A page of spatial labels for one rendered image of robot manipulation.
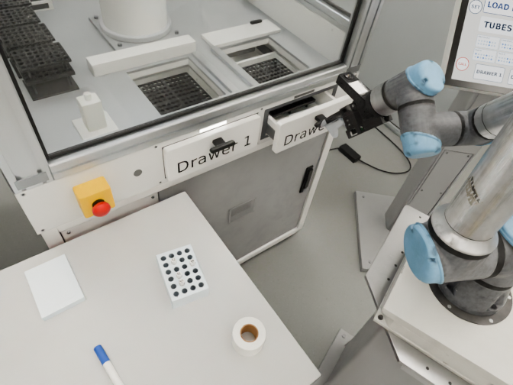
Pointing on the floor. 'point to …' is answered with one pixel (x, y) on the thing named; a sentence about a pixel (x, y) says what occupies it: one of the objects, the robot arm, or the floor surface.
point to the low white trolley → (144, 312)
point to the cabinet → (233, 197)
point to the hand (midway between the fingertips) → (327, 121)
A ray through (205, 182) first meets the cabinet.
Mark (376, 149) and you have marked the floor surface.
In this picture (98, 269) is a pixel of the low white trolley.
